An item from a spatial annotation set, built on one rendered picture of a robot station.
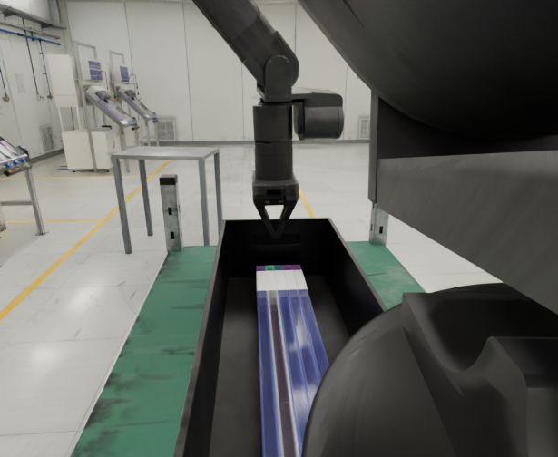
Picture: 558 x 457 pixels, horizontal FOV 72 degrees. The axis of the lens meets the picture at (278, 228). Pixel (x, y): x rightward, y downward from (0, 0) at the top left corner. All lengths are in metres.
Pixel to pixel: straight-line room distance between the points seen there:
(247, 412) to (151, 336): 0.19
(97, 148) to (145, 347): 6.33
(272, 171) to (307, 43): 9.02
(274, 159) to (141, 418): 0.36
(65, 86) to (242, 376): 6.55
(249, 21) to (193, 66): 8.97
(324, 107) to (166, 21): 9.12
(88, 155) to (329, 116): 6.40
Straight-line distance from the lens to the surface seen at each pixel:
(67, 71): 6.83
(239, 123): 9.44
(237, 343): 0.50
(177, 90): 9.53
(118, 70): 8.22
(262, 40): 0.53
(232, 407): 0.42
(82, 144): 6.87
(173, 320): 0.57
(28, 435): 1.94
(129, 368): 0.51
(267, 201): 0.57
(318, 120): 0.56
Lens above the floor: 1.25
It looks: 20 degrees down
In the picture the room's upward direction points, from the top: straight up
